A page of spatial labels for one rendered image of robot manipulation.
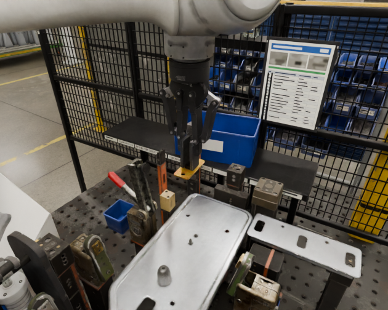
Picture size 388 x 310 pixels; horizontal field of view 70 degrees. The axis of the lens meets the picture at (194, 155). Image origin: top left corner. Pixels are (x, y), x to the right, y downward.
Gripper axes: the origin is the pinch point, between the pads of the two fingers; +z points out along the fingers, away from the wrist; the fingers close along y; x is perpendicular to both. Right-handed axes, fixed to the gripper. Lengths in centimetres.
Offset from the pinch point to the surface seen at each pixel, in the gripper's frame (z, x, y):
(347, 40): 2, 187, 21
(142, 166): 7.1, -1.2, -12.8
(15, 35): 78, 378, -693
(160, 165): 13.3, 8.6, -14.6
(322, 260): 28.4, 11.0, 32.8
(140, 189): 14.4, -1.7, -13.8
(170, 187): 59, 48, -39
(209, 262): 28.6, -3.3, 7.6
